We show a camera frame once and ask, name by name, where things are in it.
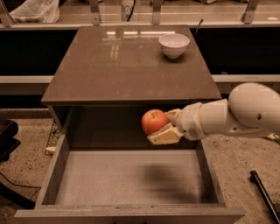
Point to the black bar on floor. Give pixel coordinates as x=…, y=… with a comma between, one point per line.
x=274, y=208

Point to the red apple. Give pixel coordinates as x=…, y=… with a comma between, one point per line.
x=153, y=120

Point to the white plastic bag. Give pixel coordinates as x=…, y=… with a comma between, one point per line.
x=37, y=11

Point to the grey drawer cabinet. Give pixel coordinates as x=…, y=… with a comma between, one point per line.
x=111, y=75

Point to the metal shelf rail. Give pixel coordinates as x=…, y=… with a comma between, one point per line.
x=204, y=13

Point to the green snack packet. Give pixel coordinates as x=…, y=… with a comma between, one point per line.
x=274, y=137

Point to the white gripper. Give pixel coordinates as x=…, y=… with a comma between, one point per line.
x=189, y=122

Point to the wire basket with items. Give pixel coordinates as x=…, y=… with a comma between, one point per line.
x=53, y=139

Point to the open grey top drawer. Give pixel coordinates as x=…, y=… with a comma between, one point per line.
x=105, y=171

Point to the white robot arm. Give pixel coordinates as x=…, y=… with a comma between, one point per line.
x=251, y=110

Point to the white ceramic bowl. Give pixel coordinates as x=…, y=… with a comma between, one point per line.
x=173, y=45

